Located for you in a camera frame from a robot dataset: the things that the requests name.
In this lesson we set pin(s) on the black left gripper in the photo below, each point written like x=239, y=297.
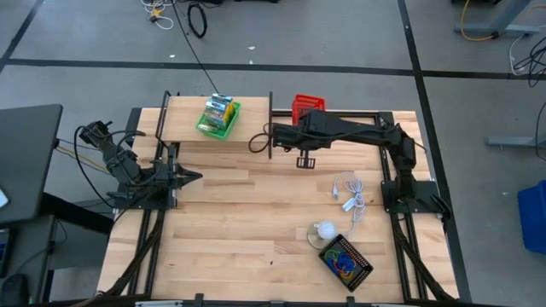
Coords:
x=164, y=177

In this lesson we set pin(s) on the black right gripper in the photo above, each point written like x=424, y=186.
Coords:
x=307, y=130

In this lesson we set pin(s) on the red plastic basket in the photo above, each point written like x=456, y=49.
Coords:
x=303, y=102

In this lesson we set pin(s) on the green plastic basket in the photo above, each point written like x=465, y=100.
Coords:
x=213, y=131

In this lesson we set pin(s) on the green coil wristband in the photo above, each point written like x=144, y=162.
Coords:
x=327, y=256

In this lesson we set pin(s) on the orange coil wristband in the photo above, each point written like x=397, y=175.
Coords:
x=341, y=268

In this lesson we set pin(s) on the black mesh tray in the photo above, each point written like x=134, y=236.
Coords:
x=362, y=264

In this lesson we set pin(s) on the yellow coil wristband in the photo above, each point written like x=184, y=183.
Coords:
x=349, y=276

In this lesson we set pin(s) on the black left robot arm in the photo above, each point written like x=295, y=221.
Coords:
x=123, y=164

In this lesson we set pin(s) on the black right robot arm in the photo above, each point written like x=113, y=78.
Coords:
x=384, y=136

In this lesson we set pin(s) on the black desk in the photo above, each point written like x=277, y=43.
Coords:
x=25, y=162

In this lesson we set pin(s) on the grey desk foot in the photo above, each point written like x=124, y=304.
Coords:
x=512, y=141

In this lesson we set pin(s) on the desk with grey legs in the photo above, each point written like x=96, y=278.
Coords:
x=503, y=30

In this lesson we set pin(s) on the black computer mouse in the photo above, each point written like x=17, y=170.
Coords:
x=13, y=292

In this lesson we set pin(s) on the blue bin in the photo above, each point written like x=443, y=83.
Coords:
x=533, y=217

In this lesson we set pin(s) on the wooden shelf riser black frame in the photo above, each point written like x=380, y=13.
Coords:
x=187, y=119

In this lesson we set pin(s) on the black table frame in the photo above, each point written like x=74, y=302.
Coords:
x=384, y=123

